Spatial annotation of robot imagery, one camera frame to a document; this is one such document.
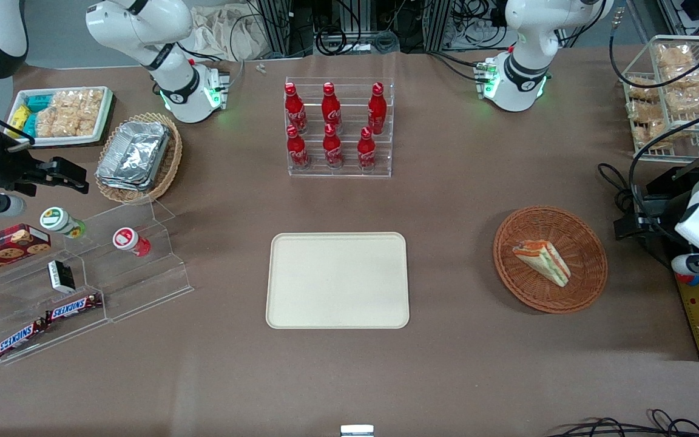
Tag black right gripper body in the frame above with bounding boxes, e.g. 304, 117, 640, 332
0, 141, 44, 196

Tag triangular sandwich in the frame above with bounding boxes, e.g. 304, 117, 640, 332
512, 240, 571, 288

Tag white snack tray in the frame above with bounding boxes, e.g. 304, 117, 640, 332
5, 86, 115, 147

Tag light oval wicker basket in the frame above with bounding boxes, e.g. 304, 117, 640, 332
95, 112, 183, 205

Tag brown round wicker basket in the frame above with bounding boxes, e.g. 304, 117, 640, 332
493, 206, 608, 314

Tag beige rectangular tray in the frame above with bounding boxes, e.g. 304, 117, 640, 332
266, 232, 410, 330

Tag green lidded cup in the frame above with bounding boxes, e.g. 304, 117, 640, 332
39, 207, 87, 239

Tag clear rice cracker bags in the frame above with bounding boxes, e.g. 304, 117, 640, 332
34, 89, 105, 138

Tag yellow snack packet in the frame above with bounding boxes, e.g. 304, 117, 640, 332
8, 104, 32, 132

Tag stacked aluminium foil trays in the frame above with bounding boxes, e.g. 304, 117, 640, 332
95, 120, 172, 192

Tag red cookie box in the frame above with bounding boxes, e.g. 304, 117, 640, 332
0, 224, 52, 282

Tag red lidded cup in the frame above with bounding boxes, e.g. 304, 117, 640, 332
112, 227, 152, 257

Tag small black box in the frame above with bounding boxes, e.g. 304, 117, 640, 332
47, 260, 76, 294

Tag clear cracker snack bag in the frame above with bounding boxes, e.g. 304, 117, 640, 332
655, 44, 695, 71
665, 69, 699, 117
626, 100, 670, 147
627, 76, 661, 102

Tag snickers chocolate bar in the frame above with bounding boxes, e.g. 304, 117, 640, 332
44, 293, 103, 323
0, 320, 50, 359

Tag clear acrylic step display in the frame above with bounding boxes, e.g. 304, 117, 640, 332
0, 197, 195, 365

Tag white crumpled cloth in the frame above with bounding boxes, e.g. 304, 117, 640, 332
189, 5, 266, 63

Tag red cola bottle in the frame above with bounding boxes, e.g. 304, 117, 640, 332
286, 124, 311, 170
323, 123, 344, 170
357, 126, 377, 171
284, 83, 308, 135
368, 82, 388, 135
322, 82, 343, 135

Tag clear acrylic bottle rack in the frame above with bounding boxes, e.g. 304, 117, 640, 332
285, 76, 396, 178

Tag black looped table cable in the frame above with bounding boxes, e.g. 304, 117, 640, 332
596, 162, 637, 214

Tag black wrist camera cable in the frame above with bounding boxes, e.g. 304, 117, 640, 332
628, 117, 699, 214

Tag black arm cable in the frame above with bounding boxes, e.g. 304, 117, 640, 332
607, 12, 699, 92

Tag black floor cable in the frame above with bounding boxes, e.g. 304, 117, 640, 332
547, 408, 699, 437

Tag black base cable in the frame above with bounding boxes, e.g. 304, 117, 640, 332
427, 50, 487, 83

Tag aluminium frame post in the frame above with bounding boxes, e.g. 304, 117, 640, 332
252, 0, 294, 59
422, 0, 454, 53

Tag black coiled background cable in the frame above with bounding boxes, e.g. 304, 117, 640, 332
315, 25, 400, 56

